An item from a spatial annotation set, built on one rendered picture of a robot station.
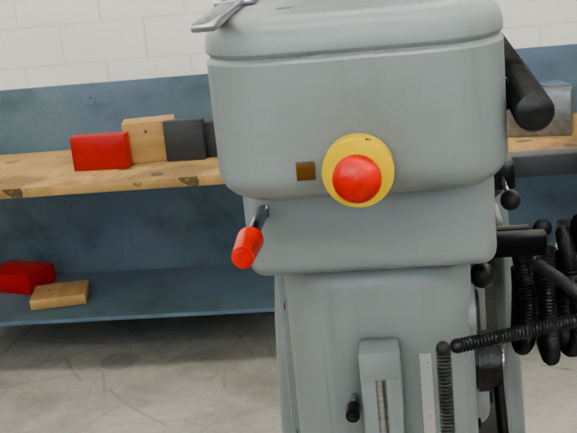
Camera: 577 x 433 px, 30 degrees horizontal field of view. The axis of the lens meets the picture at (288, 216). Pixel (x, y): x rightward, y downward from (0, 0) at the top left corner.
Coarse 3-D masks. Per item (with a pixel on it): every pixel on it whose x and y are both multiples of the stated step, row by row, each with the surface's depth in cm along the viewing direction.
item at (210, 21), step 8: (216, 0) 102; (224, 0) 101; (232, 0) 100; (240, 0) 100; (248, 0) 102; (256, 0) 103; (216, 8) 94; (224, 8) 93; (232, 8) 93; (208, 16) 87; (216, 16) 86; (224, 16) 88; (192, 24) 83; (200, 24) 83; (208, 24) 82; (216, 24) 83; (192, 32) 83; (200, 32) 83
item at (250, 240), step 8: (264, 208) 102; (256, 216) 99; (264, 216) 100; (256, 224) 97; (240, 232) 93; (248, 232) 93; (256, 232) 93; (240, 240) 91; (248, 240) 91; (256, 240) 92; (240, 248) 90; (248, 248) 89; (256, 248) 91; (232, 256) 90; (240, 256) 89; (248, 256) 89; (256, 256) 91; (240, 264) 90; (248, 264) 90
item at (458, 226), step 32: (416, 192) 101; (448, 192) 101; (480, 192) 100; (288, 224) 103; (320, 224) 103; (352, 224) 102; (384, 224) 102; (416, 224) 102; (448, 224) 101; (480, 224) 101; (288, 256) 104; (320, 256) 104; (352, 256) 103; (384, 256) 103; (416, 256) 103; (448, 256) 102; (480, 256) 102
